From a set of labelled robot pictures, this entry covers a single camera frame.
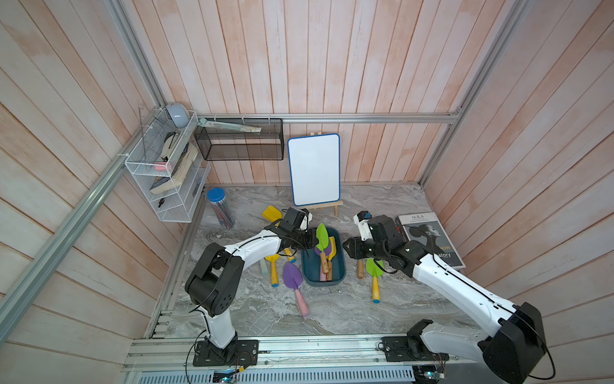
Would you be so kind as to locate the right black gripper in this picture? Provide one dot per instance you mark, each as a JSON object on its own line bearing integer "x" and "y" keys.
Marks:
{"x": 354, "y": 250}

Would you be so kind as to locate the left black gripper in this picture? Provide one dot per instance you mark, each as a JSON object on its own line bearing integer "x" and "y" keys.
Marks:
{"x": 312, "y": 240}

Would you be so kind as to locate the green trowel wooden handle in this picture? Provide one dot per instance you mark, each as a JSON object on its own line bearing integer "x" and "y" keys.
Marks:
{"x": 323, "y": 246}

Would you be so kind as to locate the purple trowel pink handle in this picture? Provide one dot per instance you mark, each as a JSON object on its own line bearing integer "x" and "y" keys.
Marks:
{"x": 324, "y": 276}

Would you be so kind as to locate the yellow shovel wooden handle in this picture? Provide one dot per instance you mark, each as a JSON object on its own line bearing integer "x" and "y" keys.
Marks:
{"x": 332, "y": 254}

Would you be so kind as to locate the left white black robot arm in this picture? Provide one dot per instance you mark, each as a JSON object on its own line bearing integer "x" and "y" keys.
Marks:
{"x": 214, "y": 282}

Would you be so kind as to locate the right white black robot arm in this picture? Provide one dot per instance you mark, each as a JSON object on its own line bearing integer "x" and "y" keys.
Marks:
{"x": 511, "y": 341}

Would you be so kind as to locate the dark teal storage box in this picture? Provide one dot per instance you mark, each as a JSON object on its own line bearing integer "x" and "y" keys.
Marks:
{"x": 311, "y": 263}

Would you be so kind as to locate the light blue small shovel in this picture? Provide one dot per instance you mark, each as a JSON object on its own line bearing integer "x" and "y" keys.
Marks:
{"x": 263, "y": 266}

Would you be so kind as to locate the yellow shovel blue tip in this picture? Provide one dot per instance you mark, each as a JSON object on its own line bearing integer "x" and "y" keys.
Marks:
{"x": 273, "y": 269}

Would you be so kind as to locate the black cover book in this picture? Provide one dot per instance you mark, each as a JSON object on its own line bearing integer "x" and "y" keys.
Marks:
{"x": 426, "y": 229}

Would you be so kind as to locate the small wooden easel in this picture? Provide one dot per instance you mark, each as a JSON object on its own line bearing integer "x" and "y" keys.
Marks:
{"x": 335, "y": 205}

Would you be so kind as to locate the blue lid pencil tube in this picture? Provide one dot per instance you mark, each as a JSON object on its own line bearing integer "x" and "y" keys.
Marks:
{"x": 217, "y": 198}

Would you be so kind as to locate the green ruler on basket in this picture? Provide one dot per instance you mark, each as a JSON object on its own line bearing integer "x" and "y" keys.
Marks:
{"x": 218, "y": 125}

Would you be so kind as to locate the pink item in shelf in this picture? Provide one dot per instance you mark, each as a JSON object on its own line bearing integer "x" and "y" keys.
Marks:
{"x": 163, "y": 167}

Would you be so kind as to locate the grey round object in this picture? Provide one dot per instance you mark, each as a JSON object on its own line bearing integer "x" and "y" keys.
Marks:
{"x": 178, "y": 114}

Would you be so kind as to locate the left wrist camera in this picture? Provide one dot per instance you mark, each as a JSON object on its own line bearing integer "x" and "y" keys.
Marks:
{"x": 305, "y": 218}

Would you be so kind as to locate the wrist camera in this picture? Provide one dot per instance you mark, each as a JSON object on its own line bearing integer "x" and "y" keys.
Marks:
{"x": 305, "y": 218}
{"x": 362, "y": 221}

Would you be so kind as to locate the yellow scoop orange handle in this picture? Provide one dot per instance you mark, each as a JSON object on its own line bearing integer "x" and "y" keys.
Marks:
{"x": 272, "y": 214}

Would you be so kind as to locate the green trowel yellow handle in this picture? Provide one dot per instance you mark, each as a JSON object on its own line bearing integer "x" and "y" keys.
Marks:
{"x": 375, "y": 270}

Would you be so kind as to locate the yellow shovel orange handle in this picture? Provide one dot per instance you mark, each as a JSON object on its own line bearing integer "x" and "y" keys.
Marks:
{"x": 289, "y": 253}

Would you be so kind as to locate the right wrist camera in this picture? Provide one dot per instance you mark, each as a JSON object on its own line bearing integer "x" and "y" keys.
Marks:
{"x": 362, "y": 221}

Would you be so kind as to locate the purple shovel pink handle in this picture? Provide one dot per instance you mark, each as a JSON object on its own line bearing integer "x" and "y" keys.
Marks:
{"x": 292, "y": 278}

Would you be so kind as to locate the white board blue frame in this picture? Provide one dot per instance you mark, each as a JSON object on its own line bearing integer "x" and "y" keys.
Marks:
{"x": 315, "y": 169}

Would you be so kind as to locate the black mesh wall basket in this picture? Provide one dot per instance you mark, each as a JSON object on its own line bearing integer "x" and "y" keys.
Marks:
{"x": 221, "y": 145}

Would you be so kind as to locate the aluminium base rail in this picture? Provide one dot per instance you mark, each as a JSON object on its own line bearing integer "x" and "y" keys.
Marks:
{"x": 312, "y": 351}

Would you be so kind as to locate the book in wire shelf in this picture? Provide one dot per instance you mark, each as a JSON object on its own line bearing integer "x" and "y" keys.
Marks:
{"x": 163, "y": 184}

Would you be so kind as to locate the white wire shelf rack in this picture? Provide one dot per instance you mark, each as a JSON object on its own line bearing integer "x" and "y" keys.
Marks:
{"x": 159, "y": 141}

